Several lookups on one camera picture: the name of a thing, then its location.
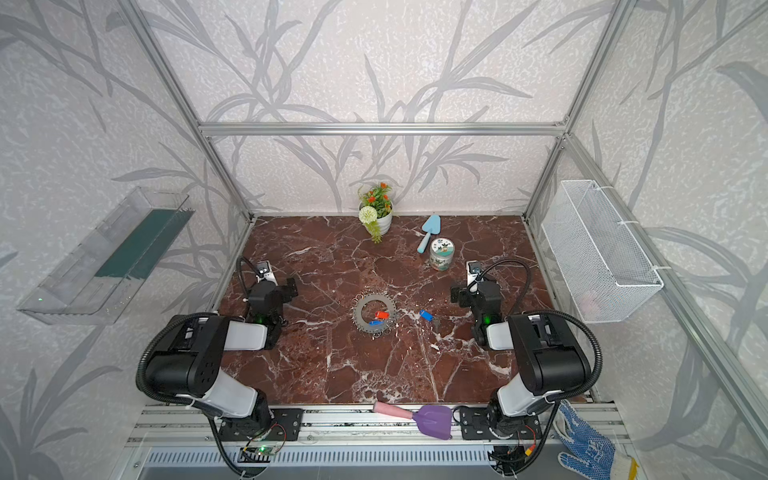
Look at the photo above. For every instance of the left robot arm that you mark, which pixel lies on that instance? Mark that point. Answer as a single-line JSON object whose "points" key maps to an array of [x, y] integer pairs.
{"points": [[183, 365]]}

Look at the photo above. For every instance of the blue dotted work glove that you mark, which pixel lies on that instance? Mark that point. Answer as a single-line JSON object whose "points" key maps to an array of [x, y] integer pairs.
{"points": [[590, 454]]}

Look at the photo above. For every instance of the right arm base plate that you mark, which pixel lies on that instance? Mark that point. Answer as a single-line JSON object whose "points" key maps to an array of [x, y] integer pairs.
{"points": [[477, 423]]}

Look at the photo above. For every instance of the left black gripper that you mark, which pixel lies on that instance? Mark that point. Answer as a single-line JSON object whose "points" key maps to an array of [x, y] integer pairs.
{"points": [[282, 289]]}

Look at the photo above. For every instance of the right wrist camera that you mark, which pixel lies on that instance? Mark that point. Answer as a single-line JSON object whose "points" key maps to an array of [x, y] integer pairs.
{"points": [[473, 268]]}

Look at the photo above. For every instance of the purple toy shovel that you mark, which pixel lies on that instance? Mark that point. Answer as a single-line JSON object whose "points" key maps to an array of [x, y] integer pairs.
{"points": [[431, 420]]}

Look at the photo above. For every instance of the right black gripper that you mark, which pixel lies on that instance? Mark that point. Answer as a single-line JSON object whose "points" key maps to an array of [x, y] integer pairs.
{"points": [[462, 294]]}

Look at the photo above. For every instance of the clear plastic wall shelf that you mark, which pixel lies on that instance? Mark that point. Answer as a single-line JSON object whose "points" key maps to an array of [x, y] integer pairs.
{"points": [[95, 283]]}

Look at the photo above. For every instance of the white wire basket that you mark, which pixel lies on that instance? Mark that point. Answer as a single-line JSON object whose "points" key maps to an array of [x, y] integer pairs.
{"points": [[607, 273]]}

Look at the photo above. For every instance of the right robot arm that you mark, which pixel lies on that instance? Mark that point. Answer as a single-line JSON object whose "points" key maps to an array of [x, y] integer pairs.
{"points": [[557, 358]]}

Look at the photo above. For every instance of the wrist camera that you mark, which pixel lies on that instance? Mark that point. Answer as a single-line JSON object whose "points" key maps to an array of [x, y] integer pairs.
{"points": [[264, 272], [473, 268]]}

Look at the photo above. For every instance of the green circuit board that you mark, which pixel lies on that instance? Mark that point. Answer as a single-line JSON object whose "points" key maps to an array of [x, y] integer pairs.
{"points": [[258, 454]]}

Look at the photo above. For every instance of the potted artificial flowers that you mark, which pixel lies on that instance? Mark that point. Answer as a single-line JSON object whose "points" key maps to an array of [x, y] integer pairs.
{"points": [[375, 210]]}

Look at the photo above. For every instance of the teal toy trowel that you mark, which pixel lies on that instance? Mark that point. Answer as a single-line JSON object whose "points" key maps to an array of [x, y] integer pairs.
{"points": [[431, 227]]}

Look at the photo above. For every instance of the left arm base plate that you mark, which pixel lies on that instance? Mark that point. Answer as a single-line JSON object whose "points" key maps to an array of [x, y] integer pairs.
{"points": [[281, 424]]}

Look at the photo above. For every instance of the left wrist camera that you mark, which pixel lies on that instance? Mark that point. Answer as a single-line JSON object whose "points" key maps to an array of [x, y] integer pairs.
{"points": [[264, 272]]}

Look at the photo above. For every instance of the blue tagged key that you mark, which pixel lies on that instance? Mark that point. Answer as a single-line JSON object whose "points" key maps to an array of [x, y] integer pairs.
{"points": [[432, 321]]}

